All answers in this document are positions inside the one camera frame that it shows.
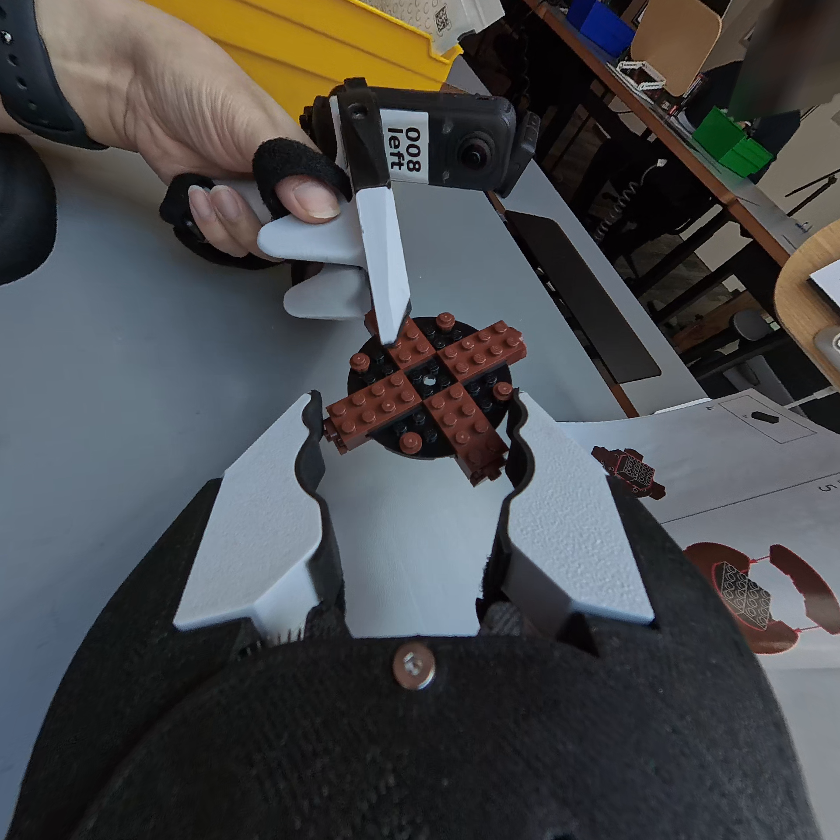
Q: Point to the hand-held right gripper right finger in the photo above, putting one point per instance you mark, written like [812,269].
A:
[571,525]

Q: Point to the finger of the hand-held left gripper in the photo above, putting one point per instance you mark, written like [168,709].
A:
[384,262]

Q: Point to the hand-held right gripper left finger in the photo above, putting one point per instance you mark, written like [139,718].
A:
[256,525]

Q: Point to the brown and black brick model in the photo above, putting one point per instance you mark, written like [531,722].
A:
[426,394]

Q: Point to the wooden edged background desk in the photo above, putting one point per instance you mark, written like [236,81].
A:
[754,197]

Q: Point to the person's left hand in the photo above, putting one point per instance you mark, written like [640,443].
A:
[164,85]

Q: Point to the brick instruction booklet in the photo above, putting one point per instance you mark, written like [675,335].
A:
[722,459]

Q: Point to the yellow storage bin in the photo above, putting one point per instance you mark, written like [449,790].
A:
[295,33]

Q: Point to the blue storage bin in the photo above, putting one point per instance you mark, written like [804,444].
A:
[600,23]

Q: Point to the black flat panel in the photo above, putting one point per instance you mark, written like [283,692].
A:
[577,289]

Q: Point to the beige chair back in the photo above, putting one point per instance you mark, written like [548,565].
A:
[676,46]

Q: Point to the green storage bin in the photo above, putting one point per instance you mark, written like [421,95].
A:
[732,141]

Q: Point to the round wooden table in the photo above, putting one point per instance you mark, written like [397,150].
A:
[797,295]

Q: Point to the black textured armrest pad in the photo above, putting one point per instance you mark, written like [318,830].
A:
[19,210]

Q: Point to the white frame model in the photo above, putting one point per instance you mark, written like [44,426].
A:
[643,73]

